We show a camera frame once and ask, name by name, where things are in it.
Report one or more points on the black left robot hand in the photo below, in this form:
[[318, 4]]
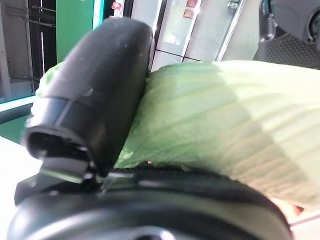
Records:
[[100, 87]]

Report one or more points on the dark metal rack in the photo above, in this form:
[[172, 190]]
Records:
[[25, 37]]

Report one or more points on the silver glass door cabinet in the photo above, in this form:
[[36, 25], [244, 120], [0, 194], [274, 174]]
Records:
[[205, 30]]

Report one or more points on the green wall panel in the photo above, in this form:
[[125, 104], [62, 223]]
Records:
[[75, 30]]

